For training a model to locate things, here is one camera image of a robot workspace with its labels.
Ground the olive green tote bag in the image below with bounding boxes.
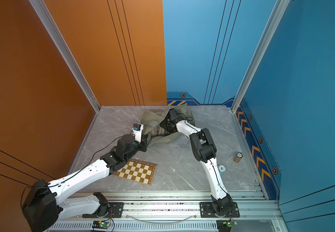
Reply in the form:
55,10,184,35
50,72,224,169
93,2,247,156
141,104,195,147

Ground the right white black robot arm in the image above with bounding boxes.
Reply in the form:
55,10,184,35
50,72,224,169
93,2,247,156
160,108,234,217

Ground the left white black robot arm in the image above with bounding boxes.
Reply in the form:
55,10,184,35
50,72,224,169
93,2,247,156
21,134,150,232

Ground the wooden chessboard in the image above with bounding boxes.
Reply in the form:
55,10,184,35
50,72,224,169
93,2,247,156
113,159,157,185

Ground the left green circuit board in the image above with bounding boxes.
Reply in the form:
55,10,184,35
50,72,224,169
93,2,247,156
92,220,111,231

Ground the green circuit board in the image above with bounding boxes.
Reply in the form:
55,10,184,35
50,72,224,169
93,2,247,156
92,220,111,231
216,220,235,232

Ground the right green circuit board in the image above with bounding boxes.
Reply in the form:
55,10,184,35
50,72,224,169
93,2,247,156
216,220,235,232

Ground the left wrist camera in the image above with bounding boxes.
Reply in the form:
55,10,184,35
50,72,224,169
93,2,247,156
131,123,144,143

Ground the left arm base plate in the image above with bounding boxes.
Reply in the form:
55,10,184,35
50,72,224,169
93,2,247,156
82,202,124,218

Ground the aluminium front rail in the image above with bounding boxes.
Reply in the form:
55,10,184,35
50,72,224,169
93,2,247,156
33,190,290,232

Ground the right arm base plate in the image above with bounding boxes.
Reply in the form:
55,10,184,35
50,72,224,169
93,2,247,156
199,202,240,218

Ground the right aluminium frame post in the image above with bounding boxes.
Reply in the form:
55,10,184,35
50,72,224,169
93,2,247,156
231,0,290,113

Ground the aluminium frame post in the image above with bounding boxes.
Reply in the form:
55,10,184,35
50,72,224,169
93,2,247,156
231,0,290,113
29,0,101,113

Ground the left aluminium frame post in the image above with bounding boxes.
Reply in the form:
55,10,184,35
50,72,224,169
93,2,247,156
29,0,101,113

